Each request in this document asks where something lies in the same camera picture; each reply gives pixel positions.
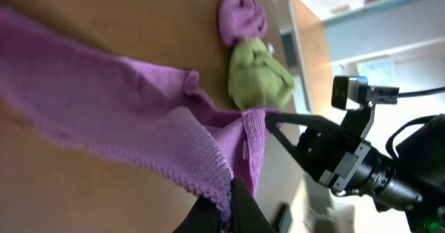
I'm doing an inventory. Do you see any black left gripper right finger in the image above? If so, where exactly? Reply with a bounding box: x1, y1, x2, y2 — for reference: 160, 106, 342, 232
231, 177, 277, 233

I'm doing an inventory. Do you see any pink purple cloth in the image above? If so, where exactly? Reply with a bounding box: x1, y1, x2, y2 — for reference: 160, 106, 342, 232
1, 8, 268, 220

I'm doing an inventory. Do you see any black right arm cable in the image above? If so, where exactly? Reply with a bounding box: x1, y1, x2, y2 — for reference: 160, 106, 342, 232
385, 86, 445, 161

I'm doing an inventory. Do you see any crumpled green cloth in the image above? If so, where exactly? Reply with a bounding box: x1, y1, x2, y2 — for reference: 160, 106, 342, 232
228, 38, 295, 110

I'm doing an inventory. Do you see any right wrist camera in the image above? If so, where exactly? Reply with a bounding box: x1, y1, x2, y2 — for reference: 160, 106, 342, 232
331, 76, 399, 111

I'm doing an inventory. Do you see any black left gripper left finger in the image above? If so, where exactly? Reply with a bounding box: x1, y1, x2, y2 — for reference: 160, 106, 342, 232
173, 196, 221, 233

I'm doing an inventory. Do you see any wooden side cabinet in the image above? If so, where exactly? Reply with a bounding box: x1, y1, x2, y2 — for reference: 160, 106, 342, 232
275, 0, 337, 120

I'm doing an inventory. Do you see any crumpled purple cloth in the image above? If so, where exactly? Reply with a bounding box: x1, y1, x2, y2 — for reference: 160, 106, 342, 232
218, 0, 268, 46

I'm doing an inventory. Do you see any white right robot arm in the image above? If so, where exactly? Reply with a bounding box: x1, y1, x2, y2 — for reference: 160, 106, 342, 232
266, 111, 444, 232

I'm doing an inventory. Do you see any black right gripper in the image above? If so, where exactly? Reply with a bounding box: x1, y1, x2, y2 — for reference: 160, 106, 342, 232
265, 112, 374, 193

